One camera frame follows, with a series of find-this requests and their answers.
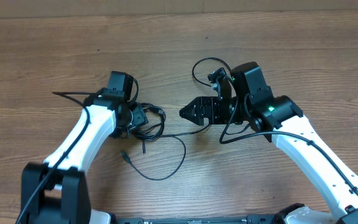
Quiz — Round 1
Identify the short black usb cable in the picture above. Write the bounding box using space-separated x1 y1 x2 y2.
119 123 211 181

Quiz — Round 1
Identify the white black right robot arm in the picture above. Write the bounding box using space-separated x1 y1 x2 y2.
179 62 358 223

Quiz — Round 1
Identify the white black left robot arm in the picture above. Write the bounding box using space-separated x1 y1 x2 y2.
16 71 147 224

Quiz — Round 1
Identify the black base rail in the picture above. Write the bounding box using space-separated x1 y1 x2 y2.
88 203 335 224

